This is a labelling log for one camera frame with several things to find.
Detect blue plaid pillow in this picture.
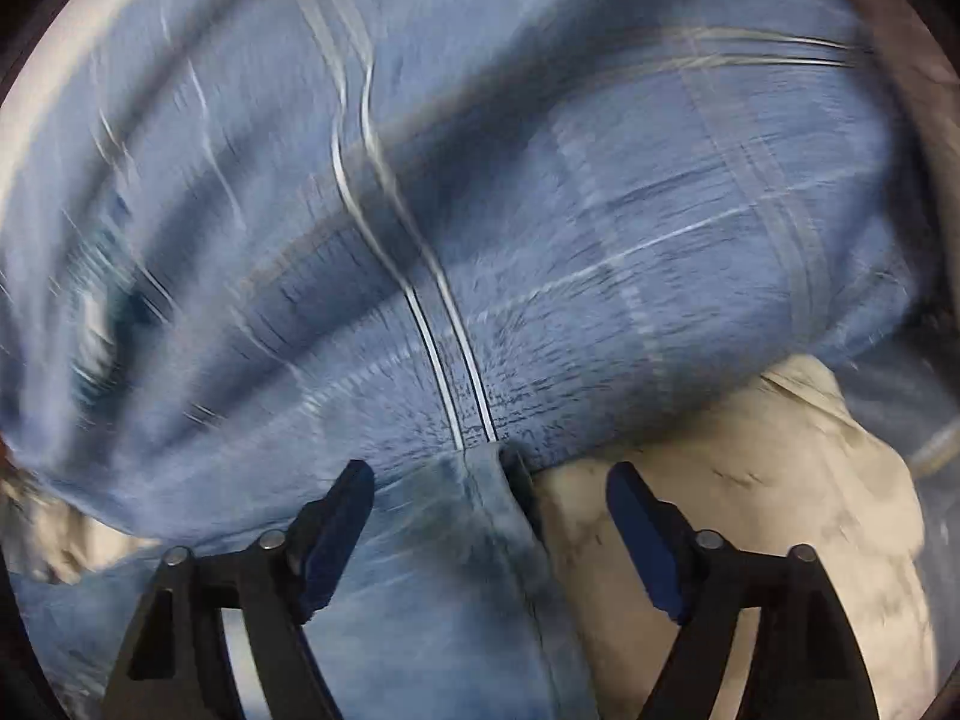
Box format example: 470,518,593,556
2,0,940,539

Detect cream leaf-print bedsheet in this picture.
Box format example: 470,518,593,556
534,356,937,718

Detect light blue denim jeans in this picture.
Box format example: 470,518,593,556
12,442,599,718

